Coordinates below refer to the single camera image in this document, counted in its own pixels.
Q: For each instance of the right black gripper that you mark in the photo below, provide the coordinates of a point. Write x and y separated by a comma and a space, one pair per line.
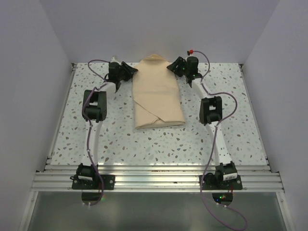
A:
178, 63

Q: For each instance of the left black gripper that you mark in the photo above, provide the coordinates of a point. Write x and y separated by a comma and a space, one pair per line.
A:
129, 70

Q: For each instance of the beige cloth mat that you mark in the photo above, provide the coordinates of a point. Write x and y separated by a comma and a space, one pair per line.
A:
156, 95

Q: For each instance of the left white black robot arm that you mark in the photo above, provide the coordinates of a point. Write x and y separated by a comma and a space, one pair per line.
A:
94, 112

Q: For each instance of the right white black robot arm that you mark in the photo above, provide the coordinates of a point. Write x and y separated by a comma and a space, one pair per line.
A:
211, 116

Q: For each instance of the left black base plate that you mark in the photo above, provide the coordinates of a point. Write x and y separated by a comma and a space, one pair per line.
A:
89, 184

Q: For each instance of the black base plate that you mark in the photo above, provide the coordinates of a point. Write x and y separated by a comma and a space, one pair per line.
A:
89, 184
209, 182

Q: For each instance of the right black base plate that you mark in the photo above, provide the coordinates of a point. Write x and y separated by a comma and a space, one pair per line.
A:
209, 182

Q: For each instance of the aluminium rail frame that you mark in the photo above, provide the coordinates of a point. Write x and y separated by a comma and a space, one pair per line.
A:
156, 171

